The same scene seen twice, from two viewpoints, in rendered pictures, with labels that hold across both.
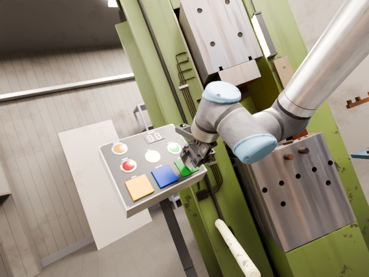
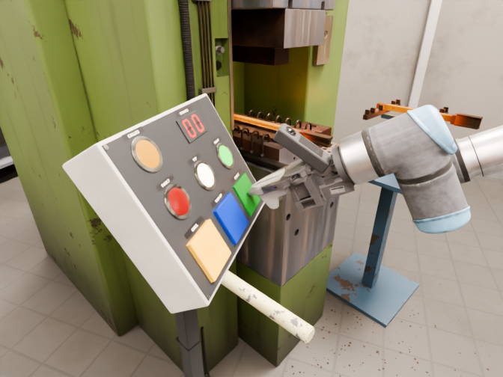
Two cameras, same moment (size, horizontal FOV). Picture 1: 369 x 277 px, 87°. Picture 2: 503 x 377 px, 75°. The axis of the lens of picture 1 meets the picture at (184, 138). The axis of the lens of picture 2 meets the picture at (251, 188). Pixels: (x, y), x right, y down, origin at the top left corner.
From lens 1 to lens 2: 0.60 m
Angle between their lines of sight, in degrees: 50
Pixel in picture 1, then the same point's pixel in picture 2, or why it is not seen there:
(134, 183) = (203, 244)
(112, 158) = (143, 183)
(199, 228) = (111, 259)
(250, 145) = (462, 221)
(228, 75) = (294, 22)
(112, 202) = not seen: outside the picture
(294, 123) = not seen: hidden behind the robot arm
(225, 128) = (439, 190)
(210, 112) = (423, 159)
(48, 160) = not seen: outside the picture
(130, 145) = (163, 144)
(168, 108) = (162, 36)
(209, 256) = (121, 298)
